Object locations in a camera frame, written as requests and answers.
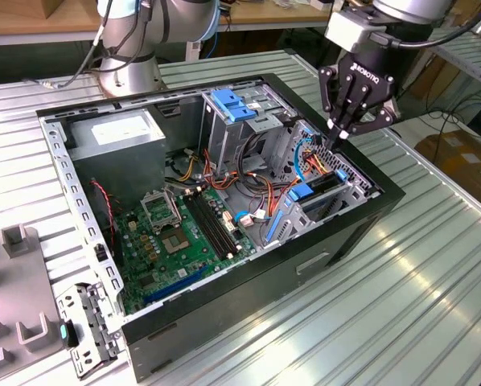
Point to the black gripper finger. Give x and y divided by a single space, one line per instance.
328 88
381 116

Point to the hard disk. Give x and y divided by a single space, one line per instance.
298 193

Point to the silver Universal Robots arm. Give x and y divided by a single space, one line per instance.
128 72

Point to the grey metal disk bay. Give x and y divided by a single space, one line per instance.
345 197

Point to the brown cardboard box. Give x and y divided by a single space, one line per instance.
465 161

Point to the metal slat side table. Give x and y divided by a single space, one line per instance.
465 60

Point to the long wooden desk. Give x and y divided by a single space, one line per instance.
264 14

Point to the blue plastic drive latch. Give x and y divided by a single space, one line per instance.
221 101

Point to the grey metal drive cage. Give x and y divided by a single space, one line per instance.
224 140

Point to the white plug blue loop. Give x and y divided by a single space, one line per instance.
246 220

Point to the black RAM slot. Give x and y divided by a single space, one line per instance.
207 226
219 225

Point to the CPU socket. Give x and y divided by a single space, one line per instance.
175 241

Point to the green motherboard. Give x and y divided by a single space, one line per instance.
192 265

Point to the black open PC case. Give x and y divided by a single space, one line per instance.
244 297

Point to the grey power supply unit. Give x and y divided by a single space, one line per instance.
116 169

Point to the blue expansion slot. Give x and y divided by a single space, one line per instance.
172 288

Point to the black clip teal tab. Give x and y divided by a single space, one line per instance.
63 333

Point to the grey parts rack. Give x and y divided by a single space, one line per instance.
19 289

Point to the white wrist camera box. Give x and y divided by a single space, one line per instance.
345 30

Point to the hinged metal card bracket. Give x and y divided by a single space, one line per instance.
93 317

